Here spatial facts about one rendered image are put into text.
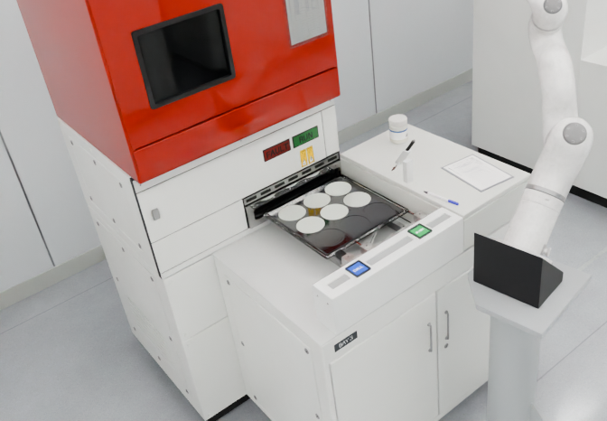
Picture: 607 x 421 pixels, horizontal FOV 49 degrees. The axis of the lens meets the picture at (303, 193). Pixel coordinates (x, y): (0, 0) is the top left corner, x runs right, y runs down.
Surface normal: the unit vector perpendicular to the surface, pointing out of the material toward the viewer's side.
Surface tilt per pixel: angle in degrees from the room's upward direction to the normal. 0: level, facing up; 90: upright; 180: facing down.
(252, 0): 90
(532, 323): 0
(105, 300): 0
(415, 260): 90
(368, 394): 90
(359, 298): 90
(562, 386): 0
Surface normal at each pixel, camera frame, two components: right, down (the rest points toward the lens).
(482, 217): 0.60, 0.37
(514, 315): -0.12, -0.84
